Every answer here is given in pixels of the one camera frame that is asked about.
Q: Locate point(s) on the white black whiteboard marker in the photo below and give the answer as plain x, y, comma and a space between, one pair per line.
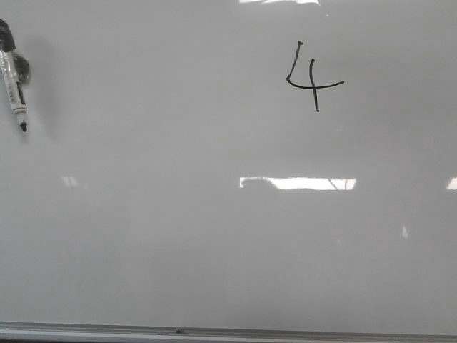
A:
16, 72

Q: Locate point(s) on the white glossy whiteboard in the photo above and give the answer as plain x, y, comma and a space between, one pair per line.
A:
233, 164

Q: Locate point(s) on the grey aluminium whiteboard frame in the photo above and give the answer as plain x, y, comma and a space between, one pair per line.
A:
58, 332

